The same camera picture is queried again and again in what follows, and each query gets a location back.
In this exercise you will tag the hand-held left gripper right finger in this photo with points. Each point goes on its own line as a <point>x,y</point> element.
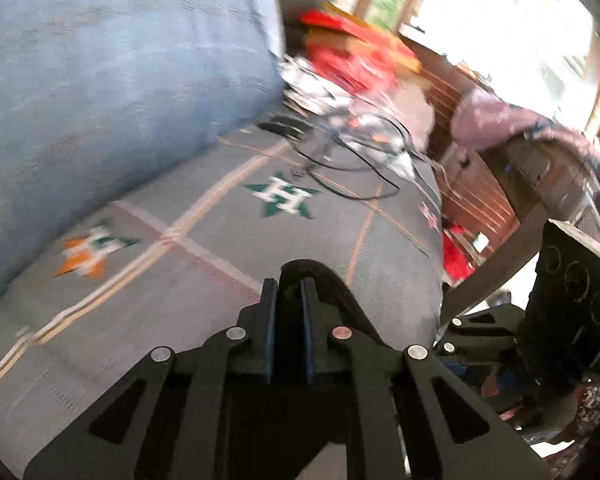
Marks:
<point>307,335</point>

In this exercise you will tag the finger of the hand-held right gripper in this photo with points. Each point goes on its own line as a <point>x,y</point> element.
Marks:
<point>485,321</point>
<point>475,352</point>

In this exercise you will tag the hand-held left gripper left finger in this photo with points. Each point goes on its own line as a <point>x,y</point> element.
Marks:
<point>269,330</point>

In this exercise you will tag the wooden chair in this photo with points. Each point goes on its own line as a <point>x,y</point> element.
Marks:
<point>540,180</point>

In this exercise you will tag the black pants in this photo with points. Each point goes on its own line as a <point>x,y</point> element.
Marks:
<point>340,287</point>

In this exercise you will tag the pink cloth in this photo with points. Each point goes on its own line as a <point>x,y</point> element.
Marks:
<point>505,115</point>

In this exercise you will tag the pile of red packets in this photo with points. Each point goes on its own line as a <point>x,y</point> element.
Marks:
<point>360,55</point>

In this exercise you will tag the grey printed bedsheet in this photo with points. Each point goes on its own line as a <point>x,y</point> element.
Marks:
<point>190,280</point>

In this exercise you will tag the red bag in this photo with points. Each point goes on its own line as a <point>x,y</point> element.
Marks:
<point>455,257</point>

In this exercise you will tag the wooden slatted cabinet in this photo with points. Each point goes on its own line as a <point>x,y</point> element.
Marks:
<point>460,170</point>

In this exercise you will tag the window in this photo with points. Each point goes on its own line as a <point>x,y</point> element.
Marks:
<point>505,15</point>

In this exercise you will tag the patterned rug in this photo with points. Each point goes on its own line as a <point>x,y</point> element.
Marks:
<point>595,410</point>

